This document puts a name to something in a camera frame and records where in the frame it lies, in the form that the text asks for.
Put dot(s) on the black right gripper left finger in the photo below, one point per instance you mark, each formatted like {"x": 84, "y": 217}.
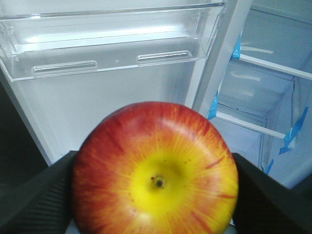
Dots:
{"x": 42, "y": 205}

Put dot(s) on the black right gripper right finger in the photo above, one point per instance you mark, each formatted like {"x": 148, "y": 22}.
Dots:
{"x": 264, "y": 206}

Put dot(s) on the white fridge door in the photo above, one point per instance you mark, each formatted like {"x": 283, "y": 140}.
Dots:
{"x": 61, "y": 111}

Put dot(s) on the red yellow apple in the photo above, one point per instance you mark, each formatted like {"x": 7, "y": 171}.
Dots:
{"x": 154, "y": 168}

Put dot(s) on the white open fridge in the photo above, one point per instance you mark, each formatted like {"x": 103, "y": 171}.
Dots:
{"x": 257, "y": 85}

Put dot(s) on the clear upper door shelf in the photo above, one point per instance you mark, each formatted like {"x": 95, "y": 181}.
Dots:
{"x": 54, "y": 38}

